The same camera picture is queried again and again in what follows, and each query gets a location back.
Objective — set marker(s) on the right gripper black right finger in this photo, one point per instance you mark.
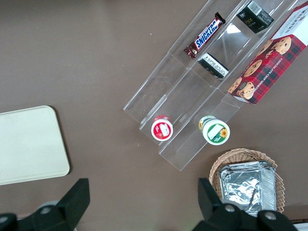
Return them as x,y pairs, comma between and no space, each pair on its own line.
211,209

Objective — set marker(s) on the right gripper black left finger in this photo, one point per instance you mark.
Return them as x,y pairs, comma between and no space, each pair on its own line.
72,204

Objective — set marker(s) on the light wicker basket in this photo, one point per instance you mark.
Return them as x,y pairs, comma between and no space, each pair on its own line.
216,166

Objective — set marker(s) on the cream rectangular serving tray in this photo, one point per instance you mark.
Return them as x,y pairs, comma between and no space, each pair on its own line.
29,144

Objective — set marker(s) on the stack of foil trays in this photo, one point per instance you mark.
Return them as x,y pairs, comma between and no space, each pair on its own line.
245,187

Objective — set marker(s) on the green lid small jar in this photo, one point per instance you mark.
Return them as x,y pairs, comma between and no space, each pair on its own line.
215,132

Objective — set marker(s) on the red lid small jar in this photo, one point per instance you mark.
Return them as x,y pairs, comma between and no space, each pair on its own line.
162,130

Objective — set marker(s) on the clear acrylic stepped display stand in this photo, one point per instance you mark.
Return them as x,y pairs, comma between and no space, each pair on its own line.
192,84

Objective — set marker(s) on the black box with white label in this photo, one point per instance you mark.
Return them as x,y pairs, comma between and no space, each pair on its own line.
213,66

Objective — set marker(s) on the red tartan cookie box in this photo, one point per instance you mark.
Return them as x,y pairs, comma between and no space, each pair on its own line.
269,65

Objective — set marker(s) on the Snickers chocolate bar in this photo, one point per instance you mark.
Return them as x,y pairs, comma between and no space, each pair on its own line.
205,36

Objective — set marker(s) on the black box with gold print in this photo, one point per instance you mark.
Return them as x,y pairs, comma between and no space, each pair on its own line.
256,20

